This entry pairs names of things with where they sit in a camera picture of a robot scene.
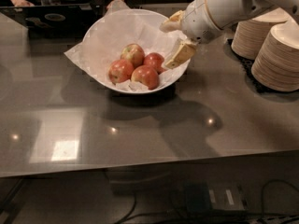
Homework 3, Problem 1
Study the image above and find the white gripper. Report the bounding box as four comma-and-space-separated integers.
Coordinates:
160, 0, 222, 69

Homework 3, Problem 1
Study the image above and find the red apple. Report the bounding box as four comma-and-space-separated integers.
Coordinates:
108, 59, 135, 84
143, 52, 165, 74
121, 43, 145, 68
131, 65, 159, 90

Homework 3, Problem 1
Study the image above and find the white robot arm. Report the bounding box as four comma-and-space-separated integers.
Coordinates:
160, 0, 299, 69

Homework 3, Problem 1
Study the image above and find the white bowl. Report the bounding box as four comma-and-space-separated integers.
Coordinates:
81, 8, 192, 95

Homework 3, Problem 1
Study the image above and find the person's left hand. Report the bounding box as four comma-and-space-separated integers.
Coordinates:
107, 0, 124, 9

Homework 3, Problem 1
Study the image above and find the person's right hand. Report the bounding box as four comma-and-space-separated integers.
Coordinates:
13, 0, 33, 7

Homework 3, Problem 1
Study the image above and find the white paper liner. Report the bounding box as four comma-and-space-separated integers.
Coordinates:
64, 0, 190, 92

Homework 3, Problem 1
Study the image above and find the black rubber mat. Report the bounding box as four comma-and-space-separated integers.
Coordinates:
228, 37, 299, 92

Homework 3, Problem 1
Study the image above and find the front stack of paper plates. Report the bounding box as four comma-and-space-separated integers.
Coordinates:
251, 19, 299, 92

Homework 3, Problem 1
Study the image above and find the black laptop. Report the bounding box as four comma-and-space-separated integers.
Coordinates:
0, 3, 104, 37

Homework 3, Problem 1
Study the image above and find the black box under table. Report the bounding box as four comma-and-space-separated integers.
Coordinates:
184, 183, 248, 215

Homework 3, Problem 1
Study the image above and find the black cable on floor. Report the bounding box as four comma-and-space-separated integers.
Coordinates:
113, 179, 299, 224

